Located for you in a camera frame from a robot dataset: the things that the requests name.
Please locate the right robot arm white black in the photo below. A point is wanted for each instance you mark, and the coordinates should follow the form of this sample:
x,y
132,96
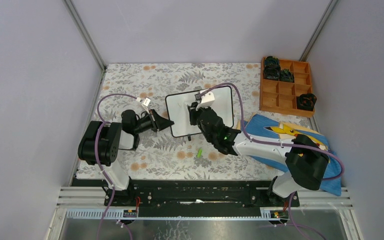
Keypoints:
x,y
306,163

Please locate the right aluminium frame post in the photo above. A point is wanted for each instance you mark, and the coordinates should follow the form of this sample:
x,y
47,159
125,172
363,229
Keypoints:
x,y
318,29

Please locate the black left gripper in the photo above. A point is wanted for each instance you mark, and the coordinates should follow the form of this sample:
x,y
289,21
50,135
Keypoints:
x,y
158,122

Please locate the blue yellow cartoon cloth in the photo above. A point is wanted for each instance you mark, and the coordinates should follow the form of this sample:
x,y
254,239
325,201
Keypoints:
x,y
263,126

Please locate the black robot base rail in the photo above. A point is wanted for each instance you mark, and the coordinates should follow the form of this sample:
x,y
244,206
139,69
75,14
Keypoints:
x,y
198,198

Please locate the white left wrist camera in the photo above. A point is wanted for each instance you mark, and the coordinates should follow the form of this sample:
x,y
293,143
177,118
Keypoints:
x,y
145,102

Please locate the black object tray top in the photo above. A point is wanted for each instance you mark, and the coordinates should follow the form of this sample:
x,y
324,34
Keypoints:
x,y
271,61

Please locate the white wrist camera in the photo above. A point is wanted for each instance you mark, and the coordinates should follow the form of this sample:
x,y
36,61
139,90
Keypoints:
x,y
145,102
204,98

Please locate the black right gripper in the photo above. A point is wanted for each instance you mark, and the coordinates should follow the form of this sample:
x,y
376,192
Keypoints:
x,y
193,113

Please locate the small black-framed whiteboard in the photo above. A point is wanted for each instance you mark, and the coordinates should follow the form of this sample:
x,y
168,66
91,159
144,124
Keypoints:
x,y
177,110

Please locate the black object tray right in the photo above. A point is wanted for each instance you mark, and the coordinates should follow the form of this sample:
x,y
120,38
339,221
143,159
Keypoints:
x,y
306,102

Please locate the black object tray middle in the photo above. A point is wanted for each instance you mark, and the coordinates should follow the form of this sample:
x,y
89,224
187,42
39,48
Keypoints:
x,y
286,76

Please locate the aluminium frame post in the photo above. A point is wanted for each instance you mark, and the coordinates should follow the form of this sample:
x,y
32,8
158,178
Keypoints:
x,y
84,33
318,29

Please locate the green marker cap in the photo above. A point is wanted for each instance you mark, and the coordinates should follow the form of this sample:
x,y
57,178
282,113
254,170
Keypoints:
x,y
199,153

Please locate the black object tray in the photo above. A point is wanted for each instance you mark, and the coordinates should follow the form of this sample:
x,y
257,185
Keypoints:
x,y
306,102
271,61
286,76
272,72

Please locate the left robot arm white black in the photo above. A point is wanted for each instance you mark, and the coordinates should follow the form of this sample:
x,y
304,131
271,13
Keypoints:
x,y
102,141

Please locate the orange wooden compartment tray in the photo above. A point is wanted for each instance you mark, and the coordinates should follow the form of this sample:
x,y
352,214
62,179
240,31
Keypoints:
x,y
281,97

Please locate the left aluminium frame post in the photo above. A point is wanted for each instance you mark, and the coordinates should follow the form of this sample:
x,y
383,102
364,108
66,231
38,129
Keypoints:
x,y
84,33

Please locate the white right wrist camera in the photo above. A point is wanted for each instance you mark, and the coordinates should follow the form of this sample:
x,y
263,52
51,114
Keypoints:
x,y
204,98

